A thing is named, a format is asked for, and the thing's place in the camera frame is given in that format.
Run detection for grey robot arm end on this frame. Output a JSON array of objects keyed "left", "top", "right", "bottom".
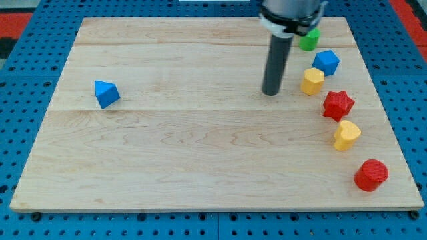
[{"left": 259, "top": 0, "right": 328, "bottom": 38}]

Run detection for blue triangle block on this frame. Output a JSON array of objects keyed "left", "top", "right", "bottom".
[{"left": 94, "top": 80, "right": 121, "bottom": 109}]

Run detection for blue cube block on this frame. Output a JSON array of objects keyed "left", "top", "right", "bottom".
[{"left": 312, "top": 50, "right": 340, "bottom": 76}]

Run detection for light wooden board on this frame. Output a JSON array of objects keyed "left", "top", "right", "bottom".
[{"left": 10, "top": 17, "right": 424, "bottom": 213}]

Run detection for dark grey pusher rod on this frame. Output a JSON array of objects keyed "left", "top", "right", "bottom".
[{"left": 262, "top": 35, "right": 293, "bottom": 96}]

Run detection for yellow hexagon block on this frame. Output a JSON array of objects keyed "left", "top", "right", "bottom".
[{"left": 300, "top": 67, "right": 325, "bottom": 95}]

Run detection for green cylinder block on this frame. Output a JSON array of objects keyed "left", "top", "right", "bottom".
[{"left": 298, "top": 28, "right": 321, "bottom": 51}]

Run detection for red star block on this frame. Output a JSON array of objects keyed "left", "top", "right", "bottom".
[{"left": 322, "top": 91, "right": 355, "bottom": 122}]

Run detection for yellow heart block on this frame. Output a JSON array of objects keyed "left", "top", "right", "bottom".
[{"left": 334, "top": 120, "right": 362, "bottom": 151}]

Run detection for red cylinder block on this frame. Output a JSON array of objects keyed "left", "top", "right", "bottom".
[{"left": 354, "top": 159, "right": 389, "bottom": 192}]

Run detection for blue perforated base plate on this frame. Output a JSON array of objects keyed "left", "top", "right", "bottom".
[{"left": 1, "top": 1, "right": 426, "bottom": 239}]

